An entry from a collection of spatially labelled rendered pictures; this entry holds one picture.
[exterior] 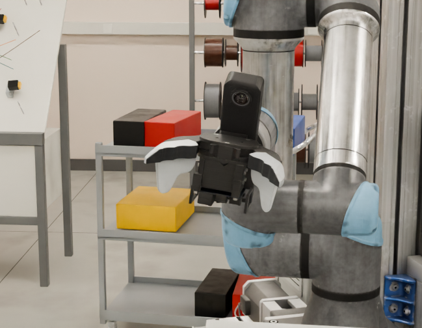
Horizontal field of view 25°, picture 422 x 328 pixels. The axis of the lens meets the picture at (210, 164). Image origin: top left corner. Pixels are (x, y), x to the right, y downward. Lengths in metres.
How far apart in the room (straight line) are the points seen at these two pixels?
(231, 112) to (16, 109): 4.24
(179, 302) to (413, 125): 2.99
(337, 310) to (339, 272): 0.07
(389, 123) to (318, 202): 0.48
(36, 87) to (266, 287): 3.52
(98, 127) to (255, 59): 6.68
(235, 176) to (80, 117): 7.10
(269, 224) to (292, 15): 0.37
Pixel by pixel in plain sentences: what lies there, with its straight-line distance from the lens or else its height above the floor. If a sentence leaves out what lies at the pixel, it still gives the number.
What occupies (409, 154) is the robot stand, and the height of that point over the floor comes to 1.45.
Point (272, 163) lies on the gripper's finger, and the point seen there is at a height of 1.58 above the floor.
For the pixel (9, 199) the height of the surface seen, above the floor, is 0.50.
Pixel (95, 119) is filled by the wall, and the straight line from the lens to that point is 8.17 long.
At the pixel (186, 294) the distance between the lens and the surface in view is 4.73.
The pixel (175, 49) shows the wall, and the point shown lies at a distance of 7.99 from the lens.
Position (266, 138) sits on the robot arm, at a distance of 1.24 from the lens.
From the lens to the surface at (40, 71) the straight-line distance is 5.45.
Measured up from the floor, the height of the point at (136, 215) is 0.64.
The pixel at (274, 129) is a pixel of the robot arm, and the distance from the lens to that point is 1.31.
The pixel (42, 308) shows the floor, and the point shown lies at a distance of 5.10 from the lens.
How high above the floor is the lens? 1.80
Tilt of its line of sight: 12 degrees down
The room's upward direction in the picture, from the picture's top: straight up
